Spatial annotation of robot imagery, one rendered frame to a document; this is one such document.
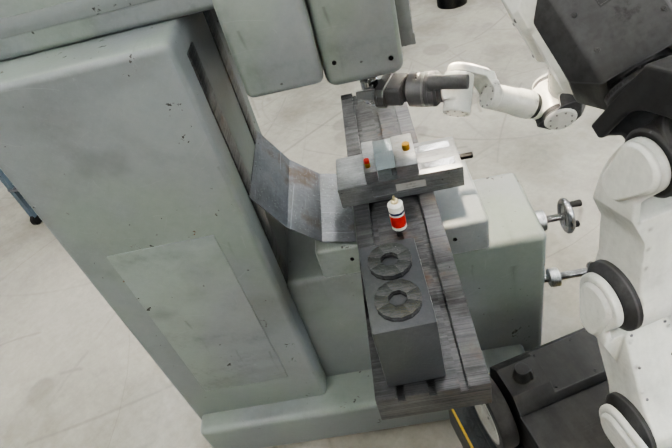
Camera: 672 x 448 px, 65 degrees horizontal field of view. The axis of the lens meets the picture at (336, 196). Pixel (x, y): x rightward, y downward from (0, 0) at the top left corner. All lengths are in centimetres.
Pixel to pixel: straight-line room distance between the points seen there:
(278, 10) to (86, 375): 209
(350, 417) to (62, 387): 143
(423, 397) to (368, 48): 76
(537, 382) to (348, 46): 95
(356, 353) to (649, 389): 98
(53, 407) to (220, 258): 155
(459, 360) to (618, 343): 32
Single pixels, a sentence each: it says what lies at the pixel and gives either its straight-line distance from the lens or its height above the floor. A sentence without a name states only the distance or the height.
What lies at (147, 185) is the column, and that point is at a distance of 133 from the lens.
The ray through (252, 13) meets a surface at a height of 154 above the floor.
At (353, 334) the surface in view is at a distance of 185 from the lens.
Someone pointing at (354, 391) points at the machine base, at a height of 20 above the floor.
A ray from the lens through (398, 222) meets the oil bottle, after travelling 138.
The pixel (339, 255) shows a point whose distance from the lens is 154.
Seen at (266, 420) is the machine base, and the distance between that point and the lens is 205.
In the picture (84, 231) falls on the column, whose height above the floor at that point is 115.
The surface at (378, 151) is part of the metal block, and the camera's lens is 146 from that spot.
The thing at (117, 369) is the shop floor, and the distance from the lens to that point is 276.
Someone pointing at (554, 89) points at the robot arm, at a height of 120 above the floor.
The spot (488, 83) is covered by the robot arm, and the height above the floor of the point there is 123.
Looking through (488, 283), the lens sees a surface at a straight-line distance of 174.
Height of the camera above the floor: 192
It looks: 39 degrees down
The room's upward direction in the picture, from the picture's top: 16 degrees counter-clockwise
